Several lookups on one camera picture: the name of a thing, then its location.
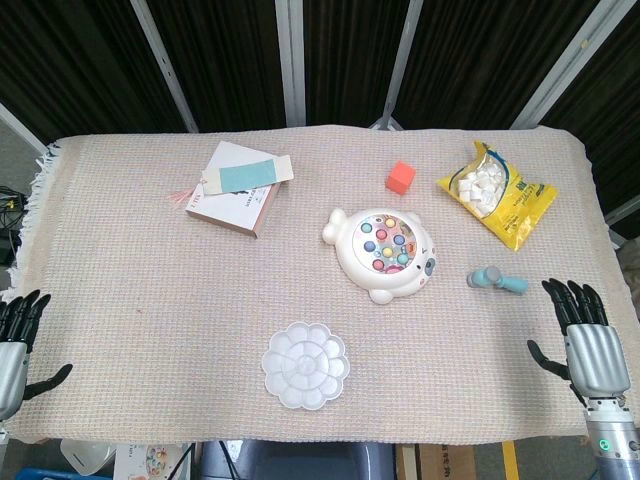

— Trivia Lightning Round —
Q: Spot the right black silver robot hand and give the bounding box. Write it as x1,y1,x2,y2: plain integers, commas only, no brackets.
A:
526,277,632,407

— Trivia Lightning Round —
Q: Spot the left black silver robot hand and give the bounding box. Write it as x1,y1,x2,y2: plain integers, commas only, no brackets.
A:
0,288,74,422

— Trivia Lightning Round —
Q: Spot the teal grey toy hammer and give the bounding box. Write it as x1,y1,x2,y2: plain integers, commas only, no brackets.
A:
466,265,530,297

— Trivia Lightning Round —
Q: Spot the white seal-shaped fishing game toy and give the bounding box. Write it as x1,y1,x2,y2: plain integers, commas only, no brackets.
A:
321,207,441,306

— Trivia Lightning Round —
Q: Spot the white plastic container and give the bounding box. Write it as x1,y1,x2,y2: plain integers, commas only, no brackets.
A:
59,438,119,477

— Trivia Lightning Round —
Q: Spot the beige woven table cloth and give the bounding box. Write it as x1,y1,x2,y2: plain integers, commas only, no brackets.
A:
6,123,639,447

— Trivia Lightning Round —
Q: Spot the yellow bag of white sweets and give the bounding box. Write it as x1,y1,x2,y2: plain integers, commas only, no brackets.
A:
435,140,559,253

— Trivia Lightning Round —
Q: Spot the white box with colourful print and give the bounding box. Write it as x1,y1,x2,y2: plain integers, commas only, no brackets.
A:
113,442,195,480

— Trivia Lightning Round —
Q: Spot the brown cardboard box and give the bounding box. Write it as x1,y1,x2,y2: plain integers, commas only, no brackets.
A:
394,442,477,480

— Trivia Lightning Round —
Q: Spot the orange cube block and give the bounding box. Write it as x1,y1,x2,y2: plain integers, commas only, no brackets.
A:
384,159,418,196

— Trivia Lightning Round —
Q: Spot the open cardboard box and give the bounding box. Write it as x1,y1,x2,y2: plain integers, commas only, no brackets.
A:
184,140,288,242

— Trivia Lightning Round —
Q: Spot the white flower paint palette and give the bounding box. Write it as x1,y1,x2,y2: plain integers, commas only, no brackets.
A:
262,320,352,412

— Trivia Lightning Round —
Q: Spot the beige teal tasselled bookmark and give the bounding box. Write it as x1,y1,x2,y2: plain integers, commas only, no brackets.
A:
166,153,295,205

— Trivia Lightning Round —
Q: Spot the dark grey chair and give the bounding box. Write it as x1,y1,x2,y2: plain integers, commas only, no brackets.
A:
198,439,397,480

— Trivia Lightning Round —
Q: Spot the black pleated curtain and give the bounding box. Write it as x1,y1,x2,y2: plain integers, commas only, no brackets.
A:
0,0,640,241

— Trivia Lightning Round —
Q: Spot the black cable bundle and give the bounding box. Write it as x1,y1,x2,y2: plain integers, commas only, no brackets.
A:
0,183,32,267

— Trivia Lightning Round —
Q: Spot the silver aluminium frame post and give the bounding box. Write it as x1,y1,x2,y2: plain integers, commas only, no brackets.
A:
129,0,200,134
368,0,427,130
508,0,627,130
0,101,50,157
273,0,308,127

